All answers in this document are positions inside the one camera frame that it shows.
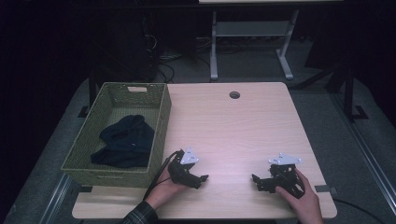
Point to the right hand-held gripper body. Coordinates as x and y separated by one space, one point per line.
285 177

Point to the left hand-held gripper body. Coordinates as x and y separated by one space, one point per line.
180 174

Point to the person's left hand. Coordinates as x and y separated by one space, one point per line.
162 191

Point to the person's right hand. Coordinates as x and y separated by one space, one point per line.
306 202

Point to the grey tape piece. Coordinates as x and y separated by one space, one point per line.
323 188

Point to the dark cloth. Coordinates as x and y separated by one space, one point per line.
127 143

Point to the green woven basket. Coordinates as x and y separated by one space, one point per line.
93 146

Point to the black metal stand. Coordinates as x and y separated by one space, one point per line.
92 93
349 93

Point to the aluminium floor rail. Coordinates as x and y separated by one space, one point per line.
56 199
364 149

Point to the white metal desk frame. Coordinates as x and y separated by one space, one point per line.
249 28

